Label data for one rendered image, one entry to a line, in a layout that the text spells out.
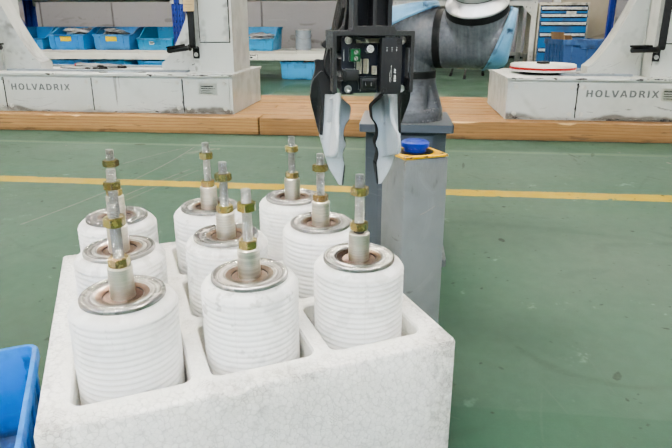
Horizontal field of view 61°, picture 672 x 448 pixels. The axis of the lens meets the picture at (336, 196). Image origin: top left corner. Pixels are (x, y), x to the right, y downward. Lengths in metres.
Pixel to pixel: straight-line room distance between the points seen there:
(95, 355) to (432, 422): 0.35
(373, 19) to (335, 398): 0.35
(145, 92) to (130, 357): 2.41
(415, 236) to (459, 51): 0.44
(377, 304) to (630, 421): 0.41
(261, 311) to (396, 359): 0.14
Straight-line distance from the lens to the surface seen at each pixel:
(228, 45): 2.79
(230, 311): 0.54
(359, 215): 0.59
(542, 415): 0.84
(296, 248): 0.68
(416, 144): 0.81
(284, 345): 0.57
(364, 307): 0.58
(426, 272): 0.86
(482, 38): 1.12
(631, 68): 2.97
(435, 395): 0.64
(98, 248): 0.68
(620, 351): 1.02
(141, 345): 0.54
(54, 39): 6.17
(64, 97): 3.08
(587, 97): 2.75
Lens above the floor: 0.49
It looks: 17 degrees down
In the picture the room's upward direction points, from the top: straight up
